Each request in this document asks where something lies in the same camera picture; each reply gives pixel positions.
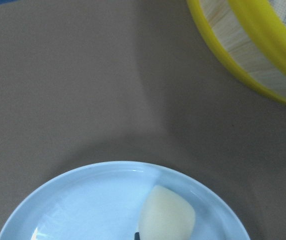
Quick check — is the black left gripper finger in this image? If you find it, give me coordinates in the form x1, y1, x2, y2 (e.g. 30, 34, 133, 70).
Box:
134, 232, 140, 240

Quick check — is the yellow bamboo steamer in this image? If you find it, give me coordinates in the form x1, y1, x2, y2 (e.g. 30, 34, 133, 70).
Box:
187, 0, 286, 104

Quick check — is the light blue plate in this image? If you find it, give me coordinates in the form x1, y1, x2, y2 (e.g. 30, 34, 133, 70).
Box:
0, 161, 249, 240

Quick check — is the white steamed bun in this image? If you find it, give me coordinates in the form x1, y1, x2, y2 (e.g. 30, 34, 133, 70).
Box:
137, 185, 196, 240

